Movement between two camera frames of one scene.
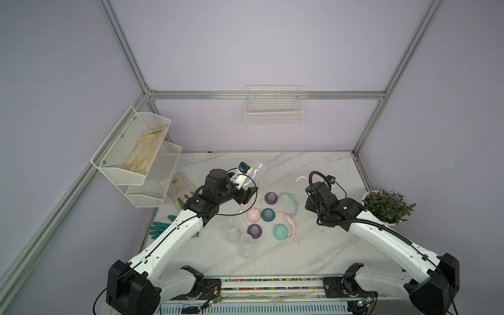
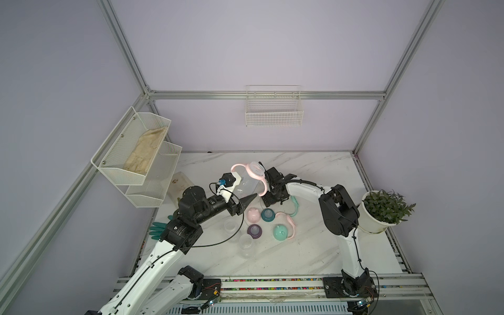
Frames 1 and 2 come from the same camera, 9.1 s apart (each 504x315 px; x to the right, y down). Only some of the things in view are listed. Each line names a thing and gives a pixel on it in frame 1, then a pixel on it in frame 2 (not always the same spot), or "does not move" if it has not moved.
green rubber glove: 158,228 does not move
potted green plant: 388,207 does not move
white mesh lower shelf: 151,193 does not move
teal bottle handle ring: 292,199 does not move
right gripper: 310,206 → 268,200
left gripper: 243,196 → 239,207
